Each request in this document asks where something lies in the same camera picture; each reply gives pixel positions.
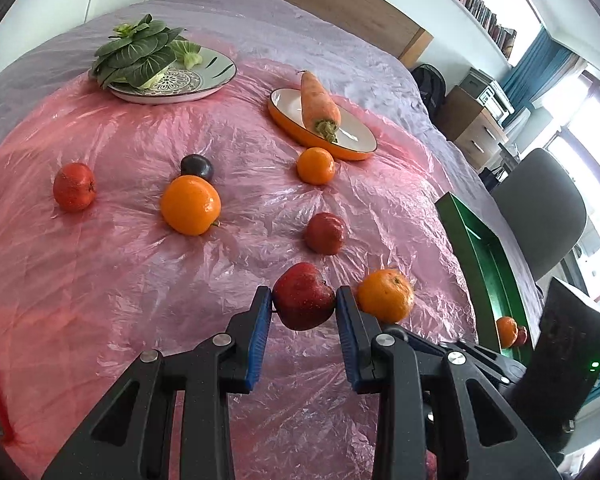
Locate pink plastic sheet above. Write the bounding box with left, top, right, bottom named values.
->
left=0, top=30, right=478, bottom=480

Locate teal curtain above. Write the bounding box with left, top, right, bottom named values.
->
left=502, top=27, right=556, bottom=111

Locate bumpy orange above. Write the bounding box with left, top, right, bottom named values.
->
left=356, top=269, right=415, bottom=324

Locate grey chair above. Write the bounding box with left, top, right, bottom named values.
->
left=490, top=147, right=588, bottom=281

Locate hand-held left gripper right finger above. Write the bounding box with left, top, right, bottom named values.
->
left=335, top=285, right=563, bottom=480

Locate patterned white plate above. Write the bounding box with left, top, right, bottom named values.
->
left=102, top=46, right=237, bottom=106

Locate row of books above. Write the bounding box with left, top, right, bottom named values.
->
left=415, top=0, right=518, bottom=58

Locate black backpack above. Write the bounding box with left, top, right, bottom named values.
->
left=411, top=64, right=447, bottom=121

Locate orange oval dish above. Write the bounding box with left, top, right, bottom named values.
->
left=268, top=88, right=379, bottom=162

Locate small tangerine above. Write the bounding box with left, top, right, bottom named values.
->
left=297, top=147, right=336, bottom=185

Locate grey printer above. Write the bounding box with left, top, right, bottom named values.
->
left=461, top=67, right=516, bottom=123

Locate bok choy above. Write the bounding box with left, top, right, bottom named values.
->
left=89, top=14, right=203, bottom=90

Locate green tray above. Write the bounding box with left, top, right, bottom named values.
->
left=434, top=192, right=533, bottom=366

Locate wooden drawer cabinet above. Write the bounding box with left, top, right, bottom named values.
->
left=437, top=85, right=508, bottom=171

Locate dark purple plum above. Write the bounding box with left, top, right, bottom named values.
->
left=180, top=154, right=215, bottom=182

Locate purple bed sheet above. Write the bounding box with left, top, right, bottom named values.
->
left=0, top=0, right=546, bottom=311

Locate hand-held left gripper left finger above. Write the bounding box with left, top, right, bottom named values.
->
left=40, top=286, right=276, bottom=480

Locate large smooth orange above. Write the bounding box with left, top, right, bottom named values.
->
left=160, top=175, right=222, bottom=236

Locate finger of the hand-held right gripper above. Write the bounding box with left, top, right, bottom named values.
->
left=387, top=325, right=528, bottom=387

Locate carrot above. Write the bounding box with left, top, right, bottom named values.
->
left=300, top=71, right=342, bottom=143

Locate window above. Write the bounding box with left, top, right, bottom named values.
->
left=530, top=55, right=600, bottom=241

